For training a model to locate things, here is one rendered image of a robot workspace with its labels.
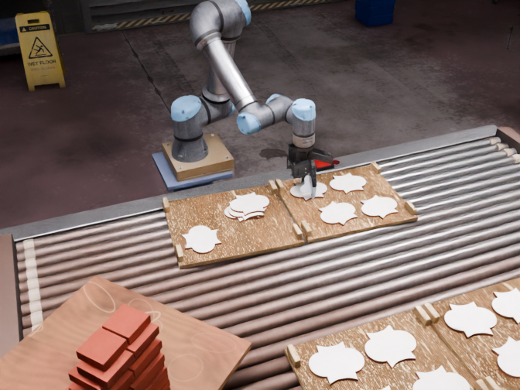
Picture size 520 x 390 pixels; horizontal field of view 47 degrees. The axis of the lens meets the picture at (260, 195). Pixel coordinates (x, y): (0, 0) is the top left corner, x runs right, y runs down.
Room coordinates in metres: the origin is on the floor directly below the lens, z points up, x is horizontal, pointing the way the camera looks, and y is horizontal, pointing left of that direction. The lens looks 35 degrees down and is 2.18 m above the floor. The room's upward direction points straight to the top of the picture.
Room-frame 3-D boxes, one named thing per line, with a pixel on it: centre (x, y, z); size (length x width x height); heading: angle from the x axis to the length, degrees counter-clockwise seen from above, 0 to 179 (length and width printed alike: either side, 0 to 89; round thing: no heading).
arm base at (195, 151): (2.07, 0.28, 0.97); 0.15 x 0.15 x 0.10
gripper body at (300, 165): (1.76, -0.15, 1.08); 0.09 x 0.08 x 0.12; 108
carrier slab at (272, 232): (1.60, 0.10, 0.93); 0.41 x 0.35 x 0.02; 106
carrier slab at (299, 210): (1.72, -0.30, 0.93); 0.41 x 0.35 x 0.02; 108
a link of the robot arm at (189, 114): (2.07, 0.28, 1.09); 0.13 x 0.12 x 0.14; 131
